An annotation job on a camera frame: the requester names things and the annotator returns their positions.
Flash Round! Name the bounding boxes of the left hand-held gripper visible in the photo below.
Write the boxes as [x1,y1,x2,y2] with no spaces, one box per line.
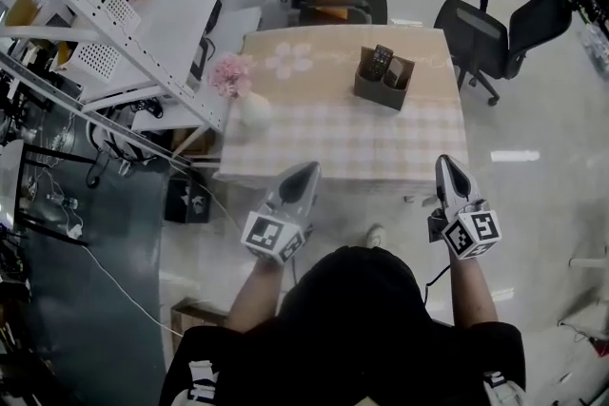
[241,161,322,263]

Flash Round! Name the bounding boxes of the white vase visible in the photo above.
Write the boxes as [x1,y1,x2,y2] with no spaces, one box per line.
[236,90,273,132]

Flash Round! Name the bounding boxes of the pink flowers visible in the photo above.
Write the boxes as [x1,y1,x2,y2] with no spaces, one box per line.
[207,52,253,100]

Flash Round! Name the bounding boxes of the brown cardboard box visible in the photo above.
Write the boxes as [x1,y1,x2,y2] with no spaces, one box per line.
[173,127,218,158]

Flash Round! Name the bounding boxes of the white metal shelf rack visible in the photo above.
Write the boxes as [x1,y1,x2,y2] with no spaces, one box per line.
[0,0,263,167]

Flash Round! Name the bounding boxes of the black swivel office chair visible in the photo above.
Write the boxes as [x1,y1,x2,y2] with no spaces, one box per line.
[433,0,584,106]

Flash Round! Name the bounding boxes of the clear plastic bottle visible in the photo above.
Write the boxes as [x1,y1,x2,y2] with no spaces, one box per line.
[47,193,80,209]

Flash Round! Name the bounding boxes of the person's black shirt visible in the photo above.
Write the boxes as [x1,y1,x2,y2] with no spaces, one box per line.
[159,245,527,406]

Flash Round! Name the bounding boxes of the black printed box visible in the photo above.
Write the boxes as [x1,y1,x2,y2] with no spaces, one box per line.
[164,178,211,224]

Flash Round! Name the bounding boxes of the white cable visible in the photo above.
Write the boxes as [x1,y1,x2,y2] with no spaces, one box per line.
[66,227,185,337]

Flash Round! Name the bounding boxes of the brown remote holder box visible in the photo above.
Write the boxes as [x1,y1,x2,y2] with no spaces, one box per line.
[353,46,416,112]

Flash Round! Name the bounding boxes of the black metal frame stand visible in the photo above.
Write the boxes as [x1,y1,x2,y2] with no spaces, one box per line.
[13,142,104,248]

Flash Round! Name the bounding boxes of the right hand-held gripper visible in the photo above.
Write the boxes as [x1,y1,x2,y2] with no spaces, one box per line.
[426,155,503,261]

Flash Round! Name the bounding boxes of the white perforated basket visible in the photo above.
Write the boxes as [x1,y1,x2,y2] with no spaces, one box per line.
[49,0,143,86]

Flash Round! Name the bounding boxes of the wooden crate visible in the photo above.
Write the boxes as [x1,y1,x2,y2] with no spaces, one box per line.
[169,297,229,360]

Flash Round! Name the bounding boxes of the white backpack strap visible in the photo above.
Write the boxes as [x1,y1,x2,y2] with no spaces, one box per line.
[187,359,220,405]
[482,370,524,406]

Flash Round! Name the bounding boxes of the person's left forearm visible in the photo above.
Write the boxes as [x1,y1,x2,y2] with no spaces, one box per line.
[223,256,285,334]

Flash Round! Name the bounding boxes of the white appliance with dark window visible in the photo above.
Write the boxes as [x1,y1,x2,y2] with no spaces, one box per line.
[189,35,215,82]

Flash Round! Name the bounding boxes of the person's right forearm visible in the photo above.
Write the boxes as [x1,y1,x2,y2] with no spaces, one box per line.
[446,254,500,329]

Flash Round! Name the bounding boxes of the white and black device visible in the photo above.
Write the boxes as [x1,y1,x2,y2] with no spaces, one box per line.
[88,118,158,167]

